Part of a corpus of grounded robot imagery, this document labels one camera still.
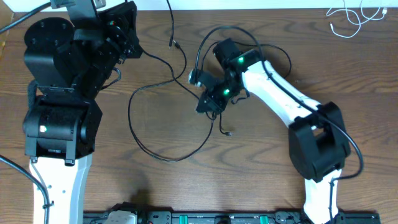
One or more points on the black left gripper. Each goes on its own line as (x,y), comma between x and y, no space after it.
(125,28)

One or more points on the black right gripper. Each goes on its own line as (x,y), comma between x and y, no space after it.
(214,105)

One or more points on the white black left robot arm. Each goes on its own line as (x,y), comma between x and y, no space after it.
(71,60)

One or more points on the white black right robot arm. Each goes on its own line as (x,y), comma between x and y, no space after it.
(320,149)

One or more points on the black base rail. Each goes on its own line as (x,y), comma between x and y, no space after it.
(130,213)

